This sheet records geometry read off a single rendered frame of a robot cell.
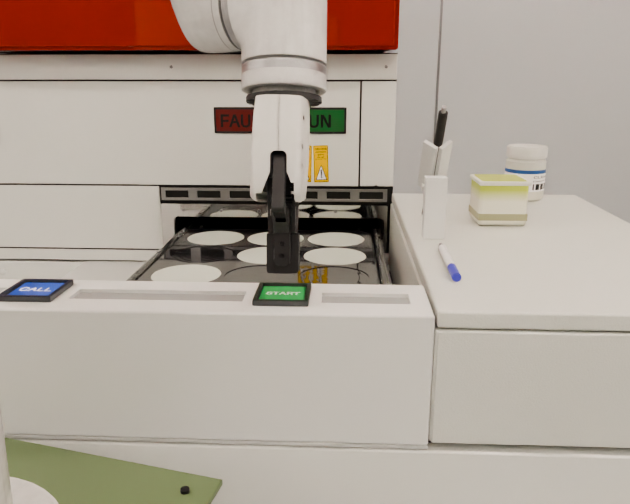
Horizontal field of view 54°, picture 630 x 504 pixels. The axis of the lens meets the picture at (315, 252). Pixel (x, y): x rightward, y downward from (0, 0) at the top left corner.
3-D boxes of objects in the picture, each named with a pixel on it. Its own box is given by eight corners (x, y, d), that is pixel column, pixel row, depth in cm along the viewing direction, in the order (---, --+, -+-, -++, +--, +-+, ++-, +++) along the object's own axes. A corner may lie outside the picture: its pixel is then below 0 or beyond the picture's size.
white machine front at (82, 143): (-5, 256, 129) (-34, 54, 118) (389, 261, 125) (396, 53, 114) (-13, 260, 126) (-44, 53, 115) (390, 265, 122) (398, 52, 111)
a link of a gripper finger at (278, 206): (275, 129, 59) (279, 171, 64) (268, 188, 55) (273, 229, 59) (287, 129, 59) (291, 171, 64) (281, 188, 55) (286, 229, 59)
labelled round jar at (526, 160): (498, 194, 117) (502, 143, 115) (536, 194, 117) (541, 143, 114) (508, 201, 110) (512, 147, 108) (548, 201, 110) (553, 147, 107)
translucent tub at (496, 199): (466, 215, 99) (469, 173, 97) (514, 216, 99) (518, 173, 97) (476, 226, 92) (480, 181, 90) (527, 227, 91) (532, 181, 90)
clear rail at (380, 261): (371, 234, 118) (371, 227, 117) (378, 235, 118) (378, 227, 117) (382, 303, 82) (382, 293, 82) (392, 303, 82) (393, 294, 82)
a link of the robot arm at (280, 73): (249, 77, 66) (249, 105, 66) (234, 56, 57) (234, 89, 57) (327, 76, 66) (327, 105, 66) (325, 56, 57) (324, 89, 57)
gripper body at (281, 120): (253, 97, 67) (253, 202, 67) (237, 77, 56) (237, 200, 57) (323, 97, 66) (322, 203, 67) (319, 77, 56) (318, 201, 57)
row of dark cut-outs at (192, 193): (162, 199, 122) (161, 187, 121) (386, 201, 120) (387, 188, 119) (161, 200, 121) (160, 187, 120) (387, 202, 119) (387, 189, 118)
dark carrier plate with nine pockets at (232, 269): (189, 231, 118) (189, 228, 118) (370, 233, 117) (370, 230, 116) (129, 292, 85) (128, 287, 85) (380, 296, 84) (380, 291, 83)
